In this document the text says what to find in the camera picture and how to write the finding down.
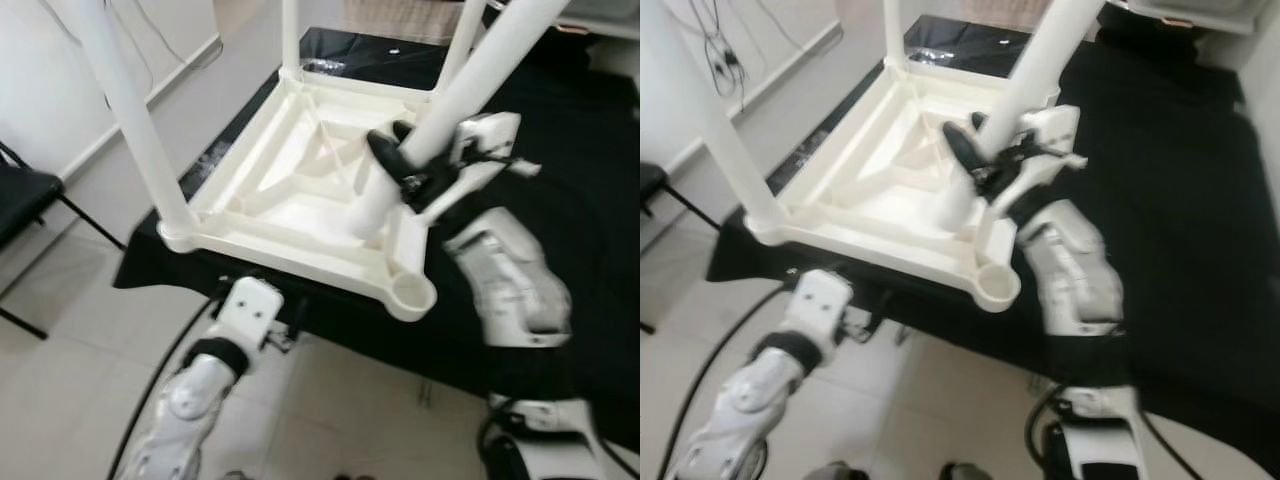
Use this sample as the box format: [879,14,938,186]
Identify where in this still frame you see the woven wicker bench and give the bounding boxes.
[345,0,471,41]
[965,0,1041,31]

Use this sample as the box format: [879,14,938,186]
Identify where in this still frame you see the black table cloth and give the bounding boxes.
[112,28,641,451]
[705,15,1280,471]

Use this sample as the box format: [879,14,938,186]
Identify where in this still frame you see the white shelf board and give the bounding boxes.
[1105,12,1263,37]

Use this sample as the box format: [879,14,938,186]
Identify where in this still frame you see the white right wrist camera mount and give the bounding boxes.
[985,105,1089,216]
[415,112,541,216]

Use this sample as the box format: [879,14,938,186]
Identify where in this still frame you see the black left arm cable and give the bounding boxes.
[105,295,226,480]
[655,285,796,480]

